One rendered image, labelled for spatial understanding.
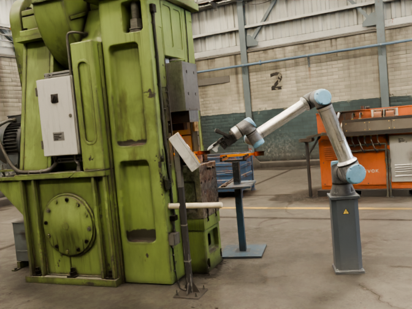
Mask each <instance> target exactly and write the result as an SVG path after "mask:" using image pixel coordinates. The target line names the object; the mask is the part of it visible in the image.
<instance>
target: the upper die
mask: <svg viewBox="0 0 412 309"><path fill-rule="evenodd" d="M171 119H172V124H175V123H190V122H197V121H199V112H198V110H188V111H182V112H171Z"/></svg>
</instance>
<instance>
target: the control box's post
mask: <svg viewBox="0 0 412 309"><path fill-rule="evenodd" d="M174 152H175V157H176V156H180V155H179V154H178V152H177V150H176V149H174ZM176 171H177V184H178V195H179V201H180V214H181V225H186V224H187V223H188V222H187V215H186V202H185V189H184V180H183V169H182V170H176ZM182 234H183V246H184V254H185V260H186V261H190V259H191V255H190V247H189V235H188V225H187V226H182ZM185 266H186V279H187V285H188V283H190V288H191V292H193V289H192V281H193V275H192V267H191V262H185Z"/></svg>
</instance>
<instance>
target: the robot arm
mask: <svg viewBox="0 0 412 309"><path fill-rule="evenodd" d="M331 99H332V96H331V94H330V92H329V91H328V90H325V89H318V90H314V91H312V92H310V93H308V94H306V95H304V96H302V97H301V98H300V101H299V102H297V103H295V104H294V105H292V106H290V107H289V108H288V109H286V110H285V111H283V112H281V113H280V114H278V115H277V116H275V117H274V118H272V119H271V120H269V121H268V122H266V123H264V124H263V125H261V126H260V127H258V128H257V129H256V128H255V127H256V124H255V123H254V121H253V120H252V119H251V118H249V117H248V118H245V119H244V120H243V121H241V122H240V123H239V124H237V125H235V126H234V127H233V128H231V131H229V133H230V135H229V134H227V133H225V132H223V131H220V129H215V130H214V131H215V133H217V134H221V135H223V137H221V138H220V139H218V141H216V142H215V143H214V144H212V145H211V146H209V147H208V149H207V150H209V149H212V150H213V151H215V152H217V151H218V147H219V144H220V145H221V147H222V148H223V149H226V148H228V146H231V145H232V144H233V143H235V142H236V141H237V140H236V139H239V138H241V137H242V136H243V135H245V136H244V141H245V143H246V144H247V145H252V146H253V148H257V147H259V146H261V145H262V144H263V143H264V139H263V138H264V137H265V136H267V135H269V134H270V133H271V132H273V131H274V130H276V129H278V128H279V127H281V126H282V125H284V124H285V123H287V122H288V121H290V120H292V119H293V118H295V117H296V116H297V115H299V114H301V113H302V112H304V111H306V110H311V109H312V108H314V107H316V109H317V111H318V113H319V116H320V117H321V120H322V123H323V125H324V127H325V130H326V132H327V135H328V137H329V140H330V142H331V144H332V147H333V149H334V152H335V154H336V157H337V159H338V161H332V162H331V174H332V188H331V190H330V195H331V196H337V197H343V196H353V195H355V194H356V192H355V190H354V187H353V185H354V184H359V183H361V182H362V181H363V180H364V178H365V176H366V171H365V169H364V167H363V166H362V165H360V164H359V162H358V160H357V158H356V157H354V156H353V155H352V152H351V150H350V148H349V145H348V143H347V140H346V138H345V135H344V133H343V130H342V128H341V126H340V123H339V121H338V118H337V116H336V113H335V110H334V108H333V106H332V102H331ZM352 184H353V185H352Z"/></svg>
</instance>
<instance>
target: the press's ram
mask: <svg viewBox="0 0 412 309"><path fill-rule="evenodd" d="M166 67H167V79H168V87H169V99H170V112H182V111H188V110H200V102H199V89H198V82H197V69H196V64H193V63H187V62H184V61H178V62H173V63H166Z"/></svg>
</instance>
